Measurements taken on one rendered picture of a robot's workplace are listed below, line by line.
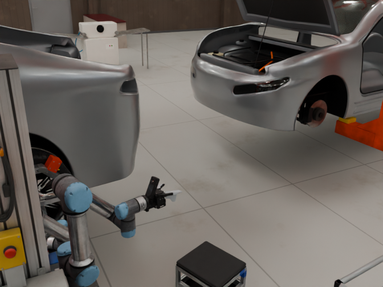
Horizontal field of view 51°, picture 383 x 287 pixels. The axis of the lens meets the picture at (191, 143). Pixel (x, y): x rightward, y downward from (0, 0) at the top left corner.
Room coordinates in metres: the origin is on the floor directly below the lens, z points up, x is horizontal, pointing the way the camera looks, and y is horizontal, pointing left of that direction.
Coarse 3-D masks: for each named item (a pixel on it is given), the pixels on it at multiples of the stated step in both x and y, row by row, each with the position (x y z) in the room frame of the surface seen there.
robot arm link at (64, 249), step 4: (64, 244) 1.64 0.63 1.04; (68, 244) 1.64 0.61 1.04; (60, 248) 1.60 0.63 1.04; (64, 248) 1.60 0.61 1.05; (68, 248) 1.60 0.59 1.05; (60, 252) 1.57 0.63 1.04; (64, 252) 1.57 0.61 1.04; (68, 252) 1.57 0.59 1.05; (60, 256) 1.57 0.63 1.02; (64, 256) 1.57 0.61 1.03; (68, 256) 1.56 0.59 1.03; (60, 260) 1.57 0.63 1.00; (64, 260) 1.55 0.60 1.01; (60, 264) 1.57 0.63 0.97; (64, 264) 1.54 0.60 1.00; (60, 268) 1.58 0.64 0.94; (64, 268) 1.54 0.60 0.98; (64, 272) 1.57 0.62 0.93
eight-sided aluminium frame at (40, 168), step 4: (36, 164) 2.37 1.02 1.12; (40, 164) 2.37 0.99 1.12; (36, 168) 2.31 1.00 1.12; (40, 168) 2.32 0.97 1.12; (44, 168) 2.33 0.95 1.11; (36, 172) 2.31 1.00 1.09; (40, 172) 2.32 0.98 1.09; (44, 172) 2.33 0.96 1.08; (48, 172) 2.35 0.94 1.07; (52, 172) 2.36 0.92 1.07; (56, 172) 2.43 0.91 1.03; (48, 176) 2.35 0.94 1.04; (52, 176) 2.36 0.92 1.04; (56, 176) 2.37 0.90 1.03; (60, 212) 2.42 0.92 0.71; (56, 216) 2.41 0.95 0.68; (60, 216) 2.38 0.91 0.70; (56, 220) 2.39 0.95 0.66; (44, 232) 2.31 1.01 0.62
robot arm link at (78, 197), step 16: (64, 176) 1.58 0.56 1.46; (64, 192) 1.48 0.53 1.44; (80, 192) 1.48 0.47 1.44; (64, 208) 1.47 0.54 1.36; (80, 208) 1.46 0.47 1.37; (80, 224) 1.49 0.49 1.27; (80, 240) 1.48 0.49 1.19; (80, 256) 1.48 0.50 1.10; (80, 272) 1.46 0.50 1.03; (96, 272) 1.49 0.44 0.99
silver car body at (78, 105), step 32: (0, 32) 4.02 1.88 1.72; (32, 32) 4.20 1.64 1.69; (32, 64) 2.60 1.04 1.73; (64, 64) 2.72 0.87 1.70; (96, 64) 2.86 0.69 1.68; (128, 64) 3.11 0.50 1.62; (32, 96) 2.54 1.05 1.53; (64, 96) 2.65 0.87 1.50; (96, 96) 2.77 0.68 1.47; (128, 96) 2.92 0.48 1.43; (32, 128) 2.52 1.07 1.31; (64, 128) 2.63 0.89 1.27; (96, 128) 2.76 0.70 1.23; (128, 128) 2.91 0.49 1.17; (96, 160) 2.75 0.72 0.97; (128, 160) 2.90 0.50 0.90
